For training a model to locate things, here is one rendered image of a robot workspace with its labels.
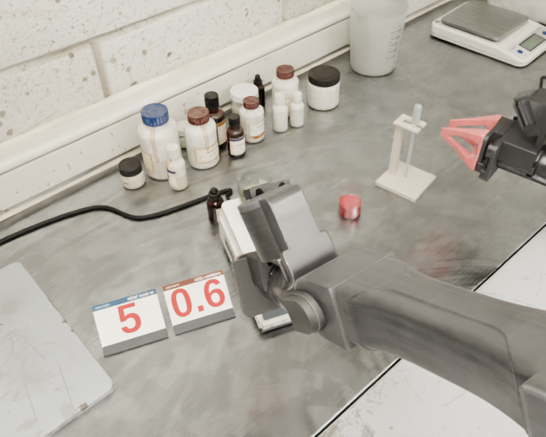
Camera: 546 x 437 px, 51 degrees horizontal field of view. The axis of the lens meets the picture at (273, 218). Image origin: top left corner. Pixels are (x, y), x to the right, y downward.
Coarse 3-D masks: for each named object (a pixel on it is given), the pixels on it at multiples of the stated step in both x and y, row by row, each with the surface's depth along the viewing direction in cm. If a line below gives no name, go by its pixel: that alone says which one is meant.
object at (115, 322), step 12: (144, 300) 82; (96, 312) 80; (108, 312) 80; (120, 312) 81; (132, 312) 81; (144, 312) 81; (156, 312) 82; (108, 324) 80; (120, 324) 80; (132, 324) 81; (144, 324) 81; (156, 324) 81; (108, 336) 80; (120, 336) 80
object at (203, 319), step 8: (224, 280) 84; (168, 304) 82; (208, 312) 83; (216, 312) 83; (224, 312) 83; (232, 312) 83; (184, 320) 82; (192, 320) 83; (200, 320) 82; (208, 320) 82; (216, 320) 82; (176, 328) 82; (184, 328) 82; (192, 328) 82
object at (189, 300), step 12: (180, 288) 83; (192, 288) 83; (204, 288) 84; (216, 288) 84; (168, 300) 82; (180, 300) 83; (192, 300) 83; (204, 300) 83; (216, 300) 84; (228, 300) 84; (180, 312) 82; (192, 312) 83
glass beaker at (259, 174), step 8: (248, 168) 83; (256, 168) 84; (264, 168) 83; (240, 176) 83; (248, 176) 84; (256, 176) 84; (264, 176) 84; (272, 176) 82; (240, 184) 84; (248, 184) 85; (256, 184) 85; (240, 192) 82; (240, 200) 83
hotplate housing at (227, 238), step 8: (224, 224) 88; (224, 232) 88; (224, 240) 90; (232, 240) 85; (232, 248) 84; (232, 256) 86; (256, 320) 81; (272, 320) 80; (280, 320) 80; (288, 320) 81; (264, 328) 80; (272, 328) 81
